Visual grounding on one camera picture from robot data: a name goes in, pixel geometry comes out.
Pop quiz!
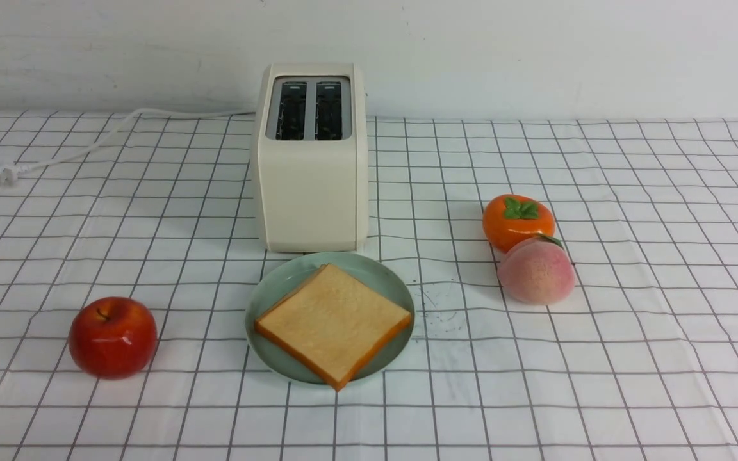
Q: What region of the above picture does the toast slice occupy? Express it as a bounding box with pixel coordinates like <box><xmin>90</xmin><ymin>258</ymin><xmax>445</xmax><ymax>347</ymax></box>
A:
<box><xmin>254</xmin><ymin>263</ymin><xmax>413</xmax><ymax>392</ymax></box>

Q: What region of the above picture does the light green plate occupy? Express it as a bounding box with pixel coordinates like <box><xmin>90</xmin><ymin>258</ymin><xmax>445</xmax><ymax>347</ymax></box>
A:
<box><xmin>244</xmin><ymin>252</ymin><xmax>416</xmax><ymax>387</ymax></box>

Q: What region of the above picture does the red apple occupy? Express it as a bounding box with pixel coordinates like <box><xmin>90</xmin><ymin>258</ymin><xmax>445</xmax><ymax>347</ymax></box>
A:
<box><xmin>68</xmin><ymin>296</ymin><xmax>158</xmax><ymax>380</ymax></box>

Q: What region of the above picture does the orange persimmon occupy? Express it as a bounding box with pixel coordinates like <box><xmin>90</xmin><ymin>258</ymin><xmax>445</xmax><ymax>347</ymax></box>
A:
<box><xmin>481</xmin><ymin>195</ymin><xmax>556</xmax><ymax>254</ymax></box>

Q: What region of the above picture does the cream white toaster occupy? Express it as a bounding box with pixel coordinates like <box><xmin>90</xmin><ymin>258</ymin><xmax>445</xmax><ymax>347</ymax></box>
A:
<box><xmin>250</xmin><ymin>62</ymin><xmax>369</xmax><ymax>253</ymax></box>

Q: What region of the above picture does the pink peach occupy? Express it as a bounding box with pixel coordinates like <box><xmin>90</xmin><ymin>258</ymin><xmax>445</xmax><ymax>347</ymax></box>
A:
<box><xmin>497</xmin><ymin>234</ymin><xmax>577</xmax><ymax>305</ymax></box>

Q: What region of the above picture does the white toaster power cord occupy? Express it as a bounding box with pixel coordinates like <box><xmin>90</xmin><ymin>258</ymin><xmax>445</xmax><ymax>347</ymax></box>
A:
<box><xmin>0</xmin><ymin>108</ymin><xmax>258</xmax><ymax>188</ymax></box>

